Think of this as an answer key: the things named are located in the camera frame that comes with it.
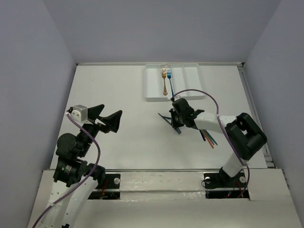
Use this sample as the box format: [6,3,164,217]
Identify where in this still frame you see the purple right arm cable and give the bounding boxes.
[170,89,250,190]

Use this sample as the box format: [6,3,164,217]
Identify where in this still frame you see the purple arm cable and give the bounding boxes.
[170,89,250,190]
[30,113,102,228]

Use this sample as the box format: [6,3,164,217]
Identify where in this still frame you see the white front platform board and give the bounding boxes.
[26,168,304,228]

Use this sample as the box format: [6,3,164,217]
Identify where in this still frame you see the blue metal fork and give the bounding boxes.
[158,113,172,125]
[166,70,175,97]

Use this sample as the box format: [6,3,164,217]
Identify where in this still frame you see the teal chopstick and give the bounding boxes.
[205,130,218,145]

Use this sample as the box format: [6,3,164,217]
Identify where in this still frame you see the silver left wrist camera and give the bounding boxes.
[66,105,88,123]

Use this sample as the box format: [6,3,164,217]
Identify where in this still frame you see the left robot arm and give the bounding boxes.
[33,104,123,228]

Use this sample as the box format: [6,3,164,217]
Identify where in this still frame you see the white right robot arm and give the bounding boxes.
[169,98,267,188]

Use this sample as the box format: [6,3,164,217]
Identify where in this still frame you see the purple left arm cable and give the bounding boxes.
[30,113,102,228]

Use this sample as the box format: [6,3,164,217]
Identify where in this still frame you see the white plastic cutlery tray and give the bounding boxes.
[144,63,207,102]

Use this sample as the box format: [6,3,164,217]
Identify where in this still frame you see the teal metal knife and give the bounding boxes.
[174,128,181,134]

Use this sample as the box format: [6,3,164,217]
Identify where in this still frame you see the dark chopstick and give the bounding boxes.
[199,130,206,141]

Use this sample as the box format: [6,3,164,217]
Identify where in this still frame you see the ornate gold fork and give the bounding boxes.
[161,68,168,96]

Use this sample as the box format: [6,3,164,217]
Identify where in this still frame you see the orange chopstick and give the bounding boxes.
[204,130,215,149]

